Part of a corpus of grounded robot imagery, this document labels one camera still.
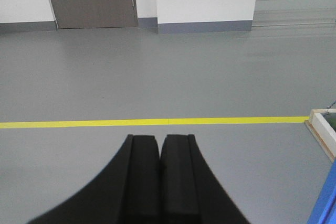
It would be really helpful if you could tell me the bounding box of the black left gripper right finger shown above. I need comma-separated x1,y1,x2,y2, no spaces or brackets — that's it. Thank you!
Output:
160,134,249,223

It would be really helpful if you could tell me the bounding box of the white wooden edge beam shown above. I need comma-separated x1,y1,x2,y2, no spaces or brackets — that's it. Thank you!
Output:
309,109,335,158

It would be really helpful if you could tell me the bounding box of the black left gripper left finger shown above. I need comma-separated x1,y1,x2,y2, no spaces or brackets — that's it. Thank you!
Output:
31,135,160,223

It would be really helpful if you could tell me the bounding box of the plywood base platform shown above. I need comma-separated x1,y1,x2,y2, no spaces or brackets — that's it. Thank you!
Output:
305,109,335,162

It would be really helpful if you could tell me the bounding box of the green sandbag left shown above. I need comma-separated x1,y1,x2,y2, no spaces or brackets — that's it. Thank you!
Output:
325,114,336,131

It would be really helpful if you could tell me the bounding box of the black cable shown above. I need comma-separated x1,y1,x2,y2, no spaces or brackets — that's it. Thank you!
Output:
324,98,336,111

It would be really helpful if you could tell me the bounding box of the blue door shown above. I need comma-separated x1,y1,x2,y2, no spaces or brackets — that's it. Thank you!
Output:
307,161,336,224

